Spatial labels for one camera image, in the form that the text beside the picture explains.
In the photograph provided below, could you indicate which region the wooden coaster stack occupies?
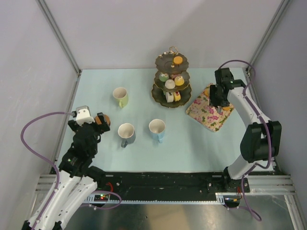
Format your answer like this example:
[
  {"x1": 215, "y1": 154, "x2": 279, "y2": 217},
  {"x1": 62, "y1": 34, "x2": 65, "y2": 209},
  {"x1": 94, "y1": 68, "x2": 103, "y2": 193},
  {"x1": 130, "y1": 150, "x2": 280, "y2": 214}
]
[{"x1": 95, "y1": 115, "x2": 111, "y2": 126}]

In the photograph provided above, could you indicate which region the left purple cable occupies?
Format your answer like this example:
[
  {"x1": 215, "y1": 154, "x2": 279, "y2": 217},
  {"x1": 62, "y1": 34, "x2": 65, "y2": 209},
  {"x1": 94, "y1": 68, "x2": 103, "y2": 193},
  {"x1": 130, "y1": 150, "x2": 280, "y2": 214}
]
[{"x1": 20, "y1": 112, "x2": 122, "y2": 230}]

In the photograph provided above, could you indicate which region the blue mug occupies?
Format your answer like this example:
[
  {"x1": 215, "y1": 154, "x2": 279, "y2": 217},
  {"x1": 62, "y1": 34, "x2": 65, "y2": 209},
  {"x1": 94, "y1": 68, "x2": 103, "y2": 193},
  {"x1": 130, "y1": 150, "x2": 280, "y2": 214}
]
[{"x1": 149, "y1": 119, "x2": 166, "y2": 143}]

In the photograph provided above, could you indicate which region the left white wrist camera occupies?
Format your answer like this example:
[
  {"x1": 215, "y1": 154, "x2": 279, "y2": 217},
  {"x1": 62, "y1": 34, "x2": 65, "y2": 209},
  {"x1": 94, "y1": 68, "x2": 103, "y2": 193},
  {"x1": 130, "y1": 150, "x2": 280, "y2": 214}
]
[{"x1": 72, "y1": 105, "x2": 94, "y2": 126}]

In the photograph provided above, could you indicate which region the right aluminium frame post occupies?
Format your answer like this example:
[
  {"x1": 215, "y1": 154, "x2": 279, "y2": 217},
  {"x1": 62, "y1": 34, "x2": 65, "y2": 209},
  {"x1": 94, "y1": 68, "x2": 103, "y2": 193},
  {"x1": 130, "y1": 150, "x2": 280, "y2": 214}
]
[{"x1": 249, "y1": 0, "x2": 293, "y2": 66}]

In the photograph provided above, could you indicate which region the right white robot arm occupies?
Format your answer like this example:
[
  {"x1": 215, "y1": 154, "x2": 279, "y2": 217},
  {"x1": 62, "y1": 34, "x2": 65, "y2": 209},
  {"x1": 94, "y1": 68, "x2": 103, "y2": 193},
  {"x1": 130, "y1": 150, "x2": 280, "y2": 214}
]
[{"x1": 209, "y1": 68, "x2": 282, "y2": 192}]

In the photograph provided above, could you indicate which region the left aluminium frame post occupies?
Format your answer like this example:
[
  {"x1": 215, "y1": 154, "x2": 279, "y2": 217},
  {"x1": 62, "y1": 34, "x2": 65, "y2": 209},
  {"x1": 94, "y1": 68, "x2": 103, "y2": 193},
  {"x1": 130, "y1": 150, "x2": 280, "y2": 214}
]
[{"x1": 36, "y1": 0, "x2": 82, "y2": 77}]

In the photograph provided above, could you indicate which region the yellow round pastry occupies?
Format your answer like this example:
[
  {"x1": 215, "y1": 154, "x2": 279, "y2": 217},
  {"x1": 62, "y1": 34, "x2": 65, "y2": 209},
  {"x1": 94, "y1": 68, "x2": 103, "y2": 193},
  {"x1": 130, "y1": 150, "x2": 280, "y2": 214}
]
[{"x1": 174, "y1": 76, "x2": 185, "y2": 86}]

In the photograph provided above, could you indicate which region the three-tier dark cake stand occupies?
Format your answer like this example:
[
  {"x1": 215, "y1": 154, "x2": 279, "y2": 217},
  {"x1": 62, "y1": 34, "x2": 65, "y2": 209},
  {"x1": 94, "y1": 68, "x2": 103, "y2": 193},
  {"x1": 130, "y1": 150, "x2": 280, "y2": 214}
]
[{"x1": 151, "y1": 46, "x2": 191, "y2": 108}]

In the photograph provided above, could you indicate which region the floral rectangular tray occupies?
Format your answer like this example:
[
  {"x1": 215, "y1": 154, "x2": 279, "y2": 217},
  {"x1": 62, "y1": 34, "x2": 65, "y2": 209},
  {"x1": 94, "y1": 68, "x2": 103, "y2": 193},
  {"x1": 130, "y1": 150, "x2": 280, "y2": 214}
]
[{"x1": 186, "y1": 83, "x2": 234, "y2": 132}]

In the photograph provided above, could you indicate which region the circuit board with leds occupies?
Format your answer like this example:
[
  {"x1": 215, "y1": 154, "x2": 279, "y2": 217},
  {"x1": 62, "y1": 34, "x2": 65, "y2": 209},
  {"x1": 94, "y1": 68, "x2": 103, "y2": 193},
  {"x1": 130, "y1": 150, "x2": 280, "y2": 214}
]
[{"x1": 94, "y1": 194, "x2": 109, "y2": 201}]

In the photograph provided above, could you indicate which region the aluminium frame post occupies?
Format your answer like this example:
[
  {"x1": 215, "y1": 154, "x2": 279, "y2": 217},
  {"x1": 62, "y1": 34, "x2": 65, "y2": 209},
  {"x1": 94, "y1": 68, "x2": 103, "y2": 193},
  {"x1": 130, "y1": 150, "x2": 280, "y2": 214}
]
[
  {"x1": 36, "y1": 0, "x2": 82, "y2": 77},
  {"x1": 249, "y1": 0, "x2": 293, "y2": 66}
]

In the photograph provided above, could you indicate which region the white cup pastry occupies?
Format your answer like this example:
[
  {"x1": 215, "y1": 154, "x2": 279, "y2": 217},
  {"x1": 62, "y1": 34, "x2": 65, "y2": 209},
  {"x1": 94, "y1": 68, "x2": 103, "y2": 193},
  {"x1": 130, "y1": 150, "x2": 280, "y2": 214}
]
[{"x1": 165, "y1": 92, "x2": 174, "y2": 103}]

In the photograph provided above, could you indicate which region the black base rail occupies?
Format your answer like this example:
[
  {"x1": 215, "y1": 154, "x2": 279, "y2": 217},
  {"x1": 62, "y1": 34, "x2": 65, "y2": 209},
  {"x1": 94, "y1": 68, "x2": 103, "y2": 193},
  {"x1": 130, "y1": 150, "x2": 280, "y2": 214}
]
[{"x1": 98, "y1": 172, "x2": 250, "y2": 203}]

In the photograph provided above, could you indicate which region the grey mug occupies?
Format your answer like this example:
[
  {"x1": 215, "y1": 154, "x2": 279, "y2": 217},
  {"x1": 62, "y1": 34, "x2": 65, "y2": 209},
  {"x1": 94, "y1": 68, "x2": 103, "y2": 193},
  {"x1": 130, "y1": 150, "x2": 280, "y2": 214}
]
[{"x1": 118, "y1": 123, "x2": 136, "y2": 148}]

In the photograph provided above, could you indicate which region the green mug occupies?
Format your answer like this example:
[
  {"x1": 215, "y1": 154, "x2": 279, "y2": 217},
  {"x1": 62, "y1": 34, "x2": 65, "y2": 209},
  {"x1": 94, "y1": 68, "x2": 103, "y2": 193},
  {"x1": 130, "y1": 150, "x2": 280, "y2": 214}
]
[{"x1": 112, "y1": 87, "x2": 129, "y2": 108}]

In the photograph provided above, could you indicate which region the white cupcake pastry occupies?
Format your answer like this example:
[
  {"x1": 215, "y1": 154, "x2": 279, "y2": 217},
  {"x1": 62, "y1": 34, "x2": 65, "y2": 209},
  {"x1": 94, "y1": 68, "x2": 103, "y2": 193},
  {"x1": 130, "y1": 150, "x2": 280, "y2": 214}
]
[{"x1": 165, "y1": 79, "x2": 176, "y2": 89}]

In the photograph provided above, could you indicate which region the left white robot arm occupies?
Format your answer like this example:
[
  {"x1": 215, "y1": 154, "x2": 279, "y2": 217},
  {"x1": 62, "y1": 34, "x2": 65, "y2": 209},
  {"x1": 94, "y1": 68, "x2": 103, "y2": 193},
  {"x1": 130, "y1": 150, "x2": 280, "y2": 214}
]
[{"x1": 22, "y1": 107, "x2": 111, "y2": 230}]

